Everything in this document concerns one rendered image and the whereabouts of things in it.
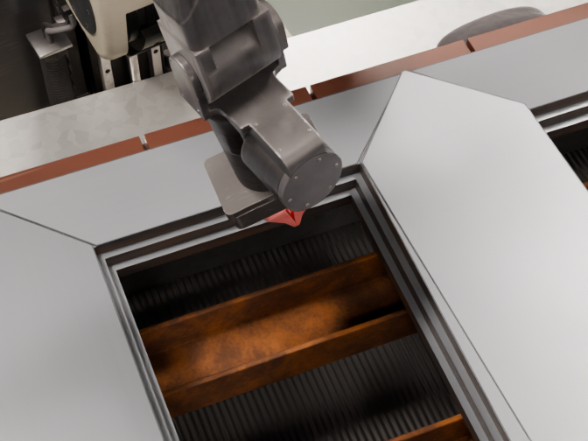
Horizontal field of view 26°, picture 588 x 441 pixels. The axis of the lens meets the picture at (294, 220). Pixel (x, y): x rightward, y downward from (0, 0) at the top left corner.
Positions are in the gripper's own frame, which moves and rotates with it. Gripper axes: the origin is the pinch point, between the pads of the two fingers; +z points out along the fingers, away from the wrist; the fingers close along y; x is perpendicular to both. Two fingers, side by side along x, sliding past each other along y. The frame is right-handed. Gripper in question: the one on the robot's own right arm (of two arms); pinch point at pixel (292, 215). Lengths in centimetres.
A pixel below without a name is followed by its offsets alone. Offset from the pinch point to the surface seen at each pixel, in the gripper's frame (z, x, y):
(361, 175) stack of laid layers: 3.9, 3.4, 7.7
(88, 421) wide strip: -5.1, -13.1, -22.7
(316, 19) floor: 93, 101, 21
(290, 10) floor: 92, 105, 18
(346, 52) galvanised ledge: 22.2, 32.6, 14.5
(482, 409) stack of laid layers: 4.2, -23.4, 7.5
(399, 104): 4.1, 9.2, 14.3
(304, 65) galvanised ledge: 20.8, 32.7, 9.1
